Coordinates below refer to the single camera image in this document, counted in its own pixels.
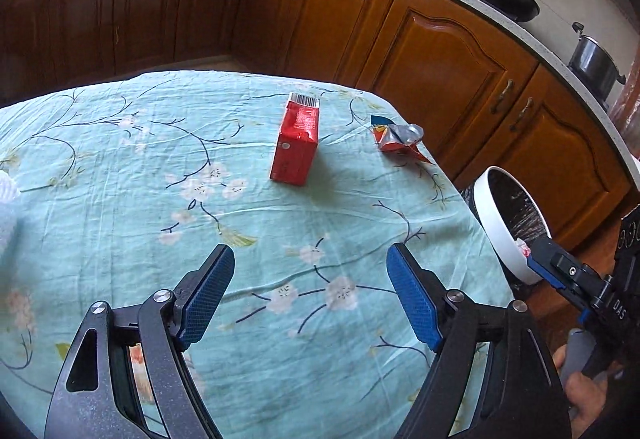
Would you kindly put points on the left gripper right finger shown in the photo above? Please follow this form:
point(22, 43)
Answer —
point(421, 295)

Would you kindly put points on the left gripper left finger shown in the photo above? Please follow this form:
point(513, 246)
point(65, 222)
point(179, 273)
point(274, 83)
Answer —
point(198, 295)

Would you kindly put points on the small red silver wrapper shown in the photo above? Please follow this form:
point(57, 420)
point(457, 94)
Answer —
point(398, 139)

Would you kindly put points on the red drink carton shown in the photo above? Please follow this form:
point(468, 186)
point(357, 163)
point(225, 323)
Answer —
point(297, 141)

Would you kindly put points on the white trash bin black liner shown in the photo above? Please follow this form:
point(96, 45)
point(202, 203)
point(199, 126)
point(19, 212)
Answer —
point(507, 212)

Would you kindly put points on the lower wooden kitchen cabinets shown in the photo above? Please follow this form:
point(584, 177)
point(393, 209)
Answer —
point(482, 98)

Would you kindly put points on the person's right hand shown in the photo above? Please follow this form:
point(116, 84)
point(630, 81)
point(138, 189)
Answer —
point(590, 400)

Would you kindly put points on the white red crumpled wrapper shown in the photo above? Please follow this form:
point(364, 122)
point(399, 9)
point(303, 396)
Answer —
point(523, 248)

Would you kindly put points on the white foam net left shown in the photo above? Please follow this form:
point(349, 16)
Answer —
point(9, 193)

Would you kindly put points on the black stock pot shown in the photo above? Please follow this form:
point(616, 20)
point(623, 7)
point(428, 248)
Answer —
point(593, 66)

